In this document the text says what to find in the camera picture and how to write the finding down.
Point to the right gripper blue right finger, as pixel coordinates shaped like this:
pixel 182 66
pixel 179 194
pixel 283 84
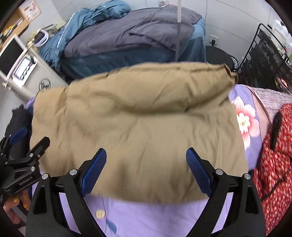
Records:
pixel 245 216

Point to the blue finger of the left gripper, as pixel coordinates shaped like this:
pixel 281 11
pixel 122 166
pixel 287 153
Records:
pixel 19 159
pixel 16 137

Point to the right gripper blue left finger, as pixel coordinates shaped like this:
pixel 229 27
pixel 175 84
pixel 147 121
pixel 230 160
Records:
pixel 46 216

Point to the tan puffer jacket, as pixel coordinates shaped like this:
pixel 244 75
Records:
pixel 168 86

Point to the left hand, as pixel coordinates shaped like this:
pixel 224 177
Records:
pixel 16 208

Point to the black knit garment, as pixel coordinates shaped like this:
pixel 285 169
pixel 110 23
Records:
pixel 21 117

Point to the red floral padded garment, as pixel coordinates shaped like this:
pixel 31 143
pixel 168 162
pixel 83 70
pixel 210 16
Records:
pixel 272 177

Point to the white control panel unit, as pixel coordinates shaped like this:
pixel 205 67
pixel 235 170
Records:
pixel 31 74

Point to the lavender floral bed sheet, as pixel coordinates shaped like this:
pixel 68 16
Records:
pixel 159 216

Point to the white monitor device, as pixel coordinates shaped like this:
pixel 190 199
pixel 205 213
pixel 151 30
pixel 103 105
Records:
pixel 10 55

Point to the teal blue quilt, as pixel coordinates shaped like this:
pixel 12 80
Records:
pixel 192 43

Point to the grey blanket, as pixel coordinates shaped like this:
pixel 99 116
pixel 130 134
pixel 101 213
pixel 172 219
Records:
pixel 148 27

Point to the black round stool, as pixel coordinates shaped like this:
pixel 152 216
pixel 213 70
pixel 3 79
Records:
pixel 216 56

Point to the metal pole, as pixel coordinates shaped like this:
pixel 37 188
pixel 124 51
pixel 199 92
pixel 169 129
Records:
pixel 179 19

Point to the black wire rack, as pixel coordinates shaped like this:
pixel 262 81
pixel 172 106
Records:
pixel 266 64

